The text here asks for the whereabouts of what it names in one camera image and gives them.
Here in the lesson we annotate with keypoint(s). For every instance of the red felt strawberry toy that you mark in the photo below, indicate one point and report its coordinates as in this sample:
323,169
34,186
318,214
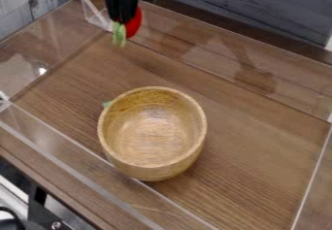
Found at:
126,30

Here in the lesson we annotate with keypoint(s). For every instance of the wooden bowl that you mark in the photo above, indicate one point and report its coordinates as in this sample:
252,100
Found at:
152,130

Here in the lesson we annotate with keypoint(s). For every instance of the clear acrylic corner bracket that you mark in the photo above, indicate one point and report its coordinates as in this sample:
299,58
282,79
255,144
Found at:
95,16

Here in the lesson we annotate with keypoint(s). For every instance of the black table leg bracket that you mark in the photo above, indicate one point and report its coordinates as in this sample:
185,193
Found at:
39,214

